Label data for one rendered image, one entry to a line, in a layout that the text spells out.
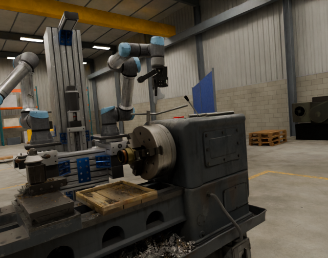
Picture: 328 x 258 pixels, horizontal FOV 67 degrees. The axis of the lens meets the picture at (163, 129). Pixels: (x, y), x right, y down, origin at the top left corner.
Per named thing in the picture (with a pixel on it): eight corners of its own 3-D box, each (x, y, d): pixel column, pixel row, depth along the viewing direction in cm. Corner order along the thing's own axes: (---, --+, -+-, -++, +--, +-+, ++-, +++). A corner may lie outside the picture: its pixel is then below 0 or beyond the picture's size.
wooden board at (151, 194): (123, 186, 156) (123, 179, 155) (157, 198, 127) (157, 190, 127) (75, 198, 137) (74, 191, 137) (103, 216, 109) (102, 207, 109)
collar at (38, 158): (41, 159, 121) (40, 153, 121) (45, 160, 115) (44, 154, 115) (22, 162, 116) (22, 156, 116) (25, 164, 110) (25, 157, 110)
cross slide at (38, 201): (48, 192, 134) (47, 184, 133) (75, 212, 100) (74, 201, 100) (13, 200, 123) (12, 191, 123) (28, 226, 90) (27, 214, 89)
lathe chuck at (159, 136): (140, 169, 163) (139, 122, 158) (172, 183, 139) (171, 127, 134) (129, 172, 158) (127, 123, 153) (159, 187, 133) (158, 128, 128)
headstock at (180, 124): (201, 162, 210) (198, 116, 208) (252, 168, 173) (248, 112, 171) (143, 177, 174) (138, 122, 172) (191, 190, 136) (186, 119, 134)
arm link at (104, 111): (100, 123, 202) (98, 107, 201) (116, 122, 207) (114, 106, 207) (103, 123, 191) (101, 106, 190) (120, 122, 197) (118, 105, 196)
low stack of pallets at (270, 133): (264, 141, 953) (264, 129, 951) (287, 141, 889) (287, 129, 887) (247, 145, 871) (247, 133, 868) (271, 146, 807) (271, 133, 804)
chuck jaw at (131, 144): (143, 150, 148) (135, 134, 153) (146, 145, 145) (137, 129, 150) (126, 153, 141) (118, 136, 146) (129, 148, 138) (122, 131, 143)
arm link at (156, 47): (160, 39, 142) (167, 36, 134) (160, 59, 143) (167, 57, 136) (147, 38, 138) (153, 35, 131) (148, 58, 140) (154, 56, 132)
